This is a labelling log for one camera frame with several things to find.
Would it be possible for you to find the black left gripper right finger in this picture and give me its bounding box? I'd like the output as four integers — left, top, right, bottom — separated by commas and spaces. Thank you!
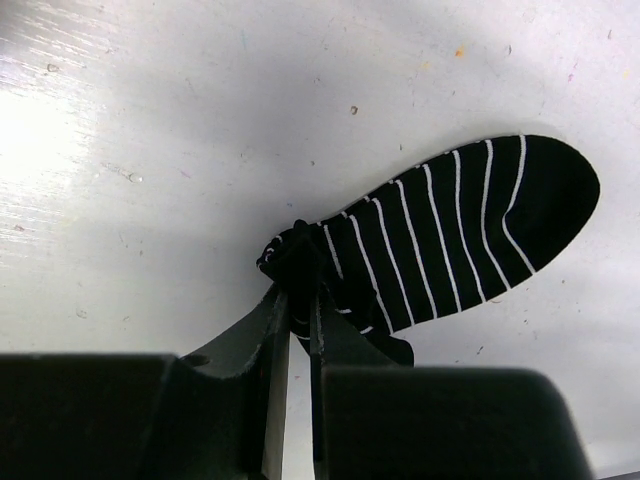
310, 294, 592, 479

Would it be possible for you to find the black white striped sock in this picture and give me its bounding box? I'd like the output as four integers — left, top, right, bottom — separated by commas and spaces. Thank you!
257, 135, 600, 366

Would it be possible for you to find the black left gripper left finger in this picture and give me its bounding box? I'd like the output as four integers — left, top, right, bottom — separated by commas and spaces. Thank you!
1, 288, 289, 479

